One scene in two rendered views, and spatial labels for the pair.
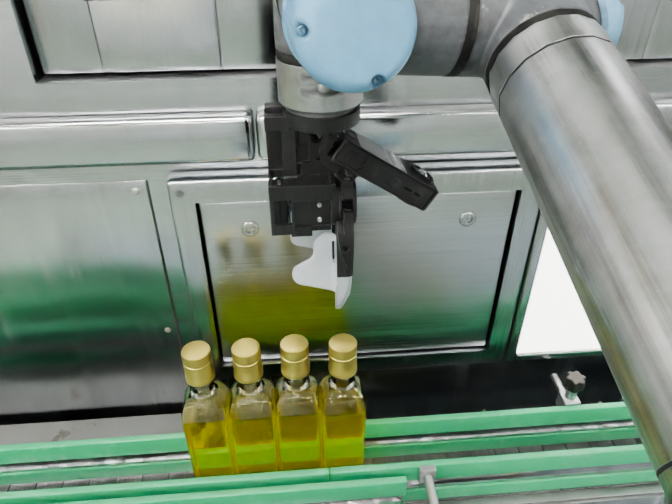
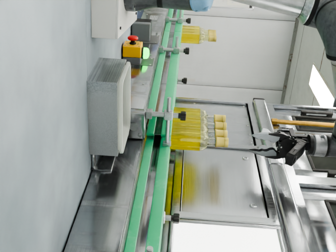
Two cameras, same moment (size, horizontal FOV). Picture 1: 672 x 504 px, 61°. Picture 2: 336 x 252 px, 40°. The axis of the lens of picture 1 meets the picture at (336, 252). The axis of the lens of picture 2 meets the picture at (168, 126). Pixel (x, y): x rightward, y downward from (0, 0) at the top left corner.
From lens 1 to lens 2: 1.58 m
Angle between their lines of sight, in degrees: 70
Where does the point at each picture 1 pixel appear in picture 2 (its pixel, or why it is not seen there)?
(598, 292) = not seen: outside the picture
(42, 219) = (240, 132)
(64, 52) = not seen: hidden behind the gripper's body
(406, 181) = (296, 150)
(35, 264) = not seen: hidden behind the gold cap
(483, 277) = (223, 210)
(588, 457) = (162, 187)
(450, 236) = (244, 201)
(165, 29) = (301, 161)
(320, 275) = (266, 131)
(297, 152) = (299, 137)
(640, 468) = (144, 207)
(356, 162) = (300, 143)
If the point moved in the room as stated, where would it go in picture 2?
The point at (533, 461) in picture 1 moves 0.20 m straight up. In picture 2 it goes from (164, 171) to (233, 175)
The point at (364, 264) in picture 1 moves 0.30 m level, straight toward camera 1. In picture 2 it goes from (230, 180) to (239, 98)
